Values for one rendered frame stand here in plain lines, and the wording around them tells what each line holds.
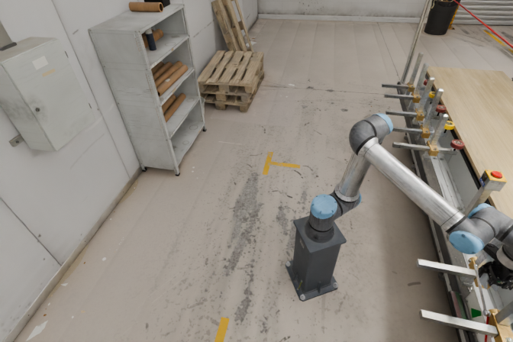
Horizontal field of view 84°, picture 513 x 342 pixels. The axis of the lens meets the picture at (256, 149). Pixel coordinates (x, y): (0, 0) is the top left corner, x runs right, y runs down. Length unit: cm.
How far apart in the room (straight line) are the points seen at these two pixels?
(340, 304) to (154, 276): 144
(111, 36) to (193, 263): 194
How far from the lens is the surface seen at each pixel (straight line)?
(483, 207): 137
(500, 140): 270
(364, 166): 161
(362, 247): 270
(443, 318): 160
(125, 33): 259
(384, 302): 252
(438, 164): 270
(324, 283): 239
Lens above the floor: 219
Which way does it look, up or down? 39 degrees down
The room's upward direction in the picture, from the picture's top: 2 degrees counter-clockwise
